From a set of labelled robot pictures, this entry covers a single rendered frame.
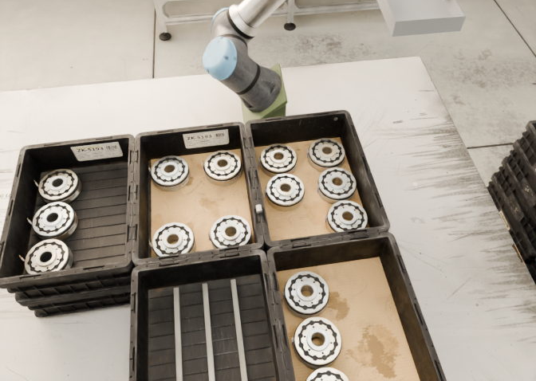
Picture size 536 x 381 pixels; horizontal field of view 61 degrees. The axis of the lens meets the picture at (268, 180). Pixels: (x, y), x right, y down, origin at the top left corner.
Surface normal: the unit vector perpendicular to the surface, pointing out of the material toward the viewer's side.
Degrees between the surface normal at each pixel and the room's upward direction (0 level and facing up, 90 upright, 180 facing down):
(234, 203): 0
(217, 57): 42
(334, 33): 0
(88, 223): 0
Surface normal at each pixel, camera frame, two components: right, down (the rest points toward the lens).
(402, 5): -0.02, -0.58
